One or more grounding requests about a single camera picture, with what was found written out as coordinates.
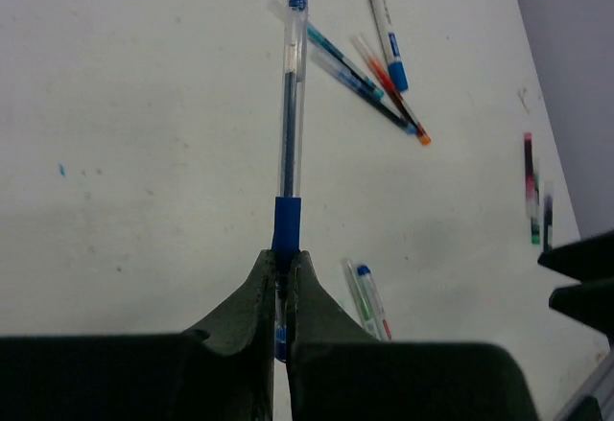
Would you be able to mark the red pen cap right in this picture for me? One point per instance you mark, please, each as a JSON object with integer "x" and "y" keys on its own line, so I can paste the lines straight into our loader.
{"x": 531, "y": 197}

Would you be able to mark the red pen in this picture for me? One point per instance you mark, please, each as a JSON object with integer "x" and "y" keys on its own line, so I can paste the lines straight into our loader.
{"x": 382, "y": 75}

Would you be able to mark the blue pen cap right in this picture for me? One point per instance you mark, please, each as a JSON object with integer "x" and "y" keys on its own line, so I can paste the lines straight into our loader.
{"x": 548, "y": 213}

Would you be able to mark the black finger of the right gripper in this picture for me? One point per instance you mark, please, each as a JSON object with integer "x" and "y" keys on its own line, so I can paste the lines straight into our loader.
{"x": 590, "y": 303}
{"x": 586, "y": 260}

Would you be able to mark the blue capped pen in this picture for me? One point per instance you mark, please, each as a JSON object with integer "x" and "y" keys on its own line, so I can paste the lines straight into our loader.
{"x": 389, "y": 44}

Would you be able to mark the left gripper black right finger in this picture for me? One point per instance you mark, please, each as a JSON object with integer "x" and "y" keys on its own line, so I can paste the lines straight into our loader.
{"x": 337, "y": 371}

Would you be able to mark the clear pen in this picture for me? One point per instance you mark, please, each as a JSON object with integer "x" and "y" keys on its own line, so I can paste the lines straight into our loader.
{"x": 374, "y": 301}

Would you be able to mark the grey pen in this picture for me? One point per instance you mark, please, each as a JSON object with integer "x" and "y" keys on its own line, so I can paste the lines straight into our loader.
{"x": 359, "y": 298}

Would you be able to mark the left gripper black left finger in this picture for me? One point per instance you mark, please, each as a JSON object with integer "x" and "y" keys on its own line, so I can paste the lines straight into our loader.
{"x": 220, "y": 368}

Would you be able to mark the aluminium mounting rail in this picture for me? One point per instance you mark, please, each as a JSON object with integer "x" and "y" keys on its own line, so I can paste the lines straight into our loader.
{"x": 593, "y": 401}

